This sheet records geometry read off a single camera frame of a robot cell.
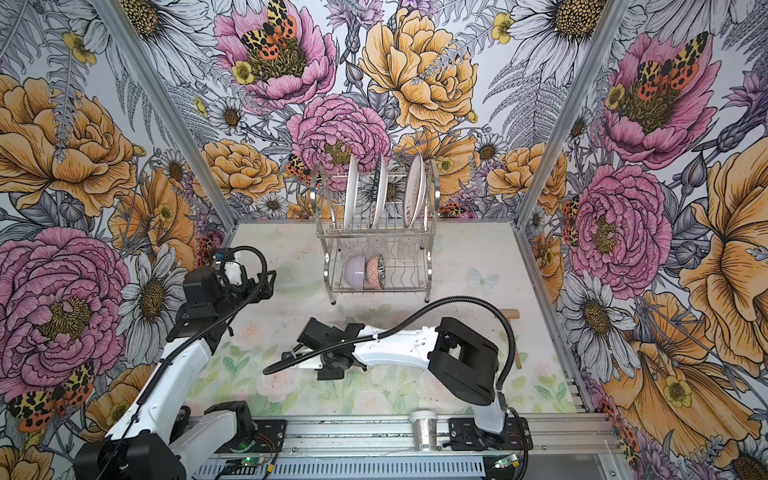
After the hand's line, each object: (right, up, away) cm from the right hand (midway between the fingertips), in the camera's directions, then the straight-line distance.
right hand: (328, 365), depth 81 cm
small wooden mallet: (+54, +11, +12) cm, 56 cm away
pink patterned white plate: (+24, +48, +5) cm, 53 cm away
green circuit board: (-16, -19, -10) cm, 27 cm away
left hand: (-19, +22, +1) cm, 29 cm away
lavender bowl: (+6, +25, +9) cm, 27 cm away
